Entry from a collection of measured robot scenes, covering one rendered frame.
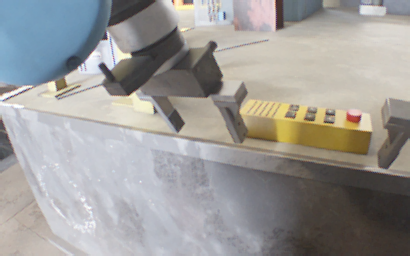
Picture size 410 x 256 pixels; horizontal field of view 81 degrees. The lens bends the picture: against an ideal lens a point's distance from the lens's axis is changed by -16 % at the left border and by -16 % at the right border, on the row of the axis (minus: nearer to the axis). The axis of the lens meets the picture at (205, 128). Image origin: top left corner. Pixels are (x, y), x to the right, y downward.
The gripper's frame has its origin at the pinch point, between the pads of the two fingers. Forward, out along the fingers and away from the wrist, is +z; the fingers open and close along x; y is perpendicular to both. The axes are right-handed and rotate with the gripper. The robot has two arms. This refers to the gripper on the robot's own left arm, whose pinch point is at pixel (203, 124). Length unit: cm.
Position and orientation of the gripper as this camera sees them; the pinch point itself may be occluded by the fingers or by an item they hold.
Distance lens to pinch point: 46.4
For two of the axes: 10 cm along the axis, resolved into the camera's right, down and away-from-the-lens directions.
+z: 4.0, 6.8, 6.2
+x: -7.8, -1.1, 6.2
